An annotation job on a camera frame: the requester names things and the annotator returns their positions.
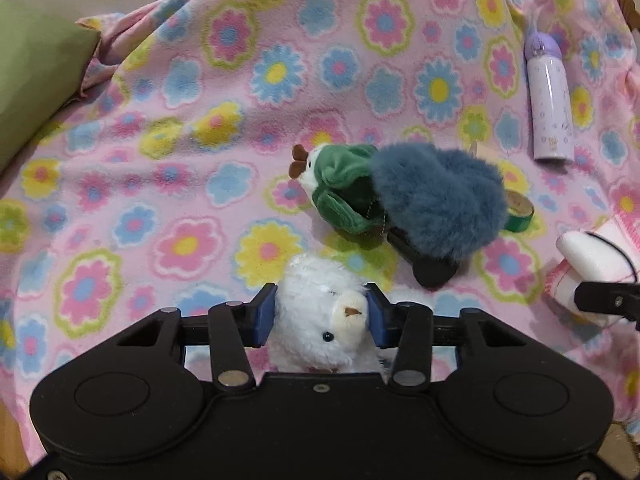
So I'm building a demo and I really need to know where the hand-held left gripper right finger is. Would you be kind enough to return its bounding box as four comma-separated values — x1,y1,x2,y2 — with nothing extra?
365,282,526,390

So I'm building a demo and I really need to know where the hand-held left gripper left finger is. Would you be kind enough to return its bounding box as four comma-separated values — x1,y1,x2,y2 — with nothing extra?
116,282,278,391

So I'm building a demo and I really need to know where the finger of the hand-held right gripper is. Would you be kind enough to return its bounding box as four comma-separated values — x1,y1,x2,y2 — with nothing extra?
573,281,640,332

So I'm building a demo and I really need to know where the white plush bear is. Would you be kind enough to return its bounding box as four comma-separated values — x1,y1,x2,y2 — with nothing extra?
270,252,436,376

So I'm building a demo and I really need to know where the white cloth with pink trim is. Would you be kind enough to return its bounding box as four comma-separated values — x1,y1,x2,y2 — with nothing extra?
542,210,640,318

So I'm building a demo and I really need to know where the green tape roll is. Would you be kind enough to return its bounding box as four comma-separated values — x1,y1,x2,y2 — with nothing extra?
502,190,536,233

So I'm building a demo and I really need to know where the blue furry plush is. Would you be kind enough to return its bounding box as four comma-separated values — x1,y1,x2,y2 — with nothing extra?
369,143,507,263

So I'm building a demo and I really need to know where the black cylindrical object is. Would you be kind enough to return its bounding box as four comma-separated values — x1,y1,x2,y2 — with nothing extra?
387,227,458,289

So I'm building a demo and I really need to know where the green plush toy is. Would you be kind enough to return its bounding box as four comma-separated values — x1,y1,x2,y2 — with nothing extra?
289,143,386,235

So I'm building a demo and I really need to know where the pink floral fleece blanket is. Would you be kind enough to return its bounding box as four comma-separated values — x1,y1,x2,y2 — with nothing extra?
0,0,640,436

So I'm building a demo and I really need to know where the purple and white bottle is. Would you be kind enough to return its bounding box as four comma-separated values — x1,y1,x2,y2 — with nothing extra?
524,31,575,163

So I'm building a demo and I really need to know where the green pillow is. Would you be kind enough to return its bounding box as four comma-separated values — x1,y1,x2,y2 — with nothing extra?
0,0,101,176

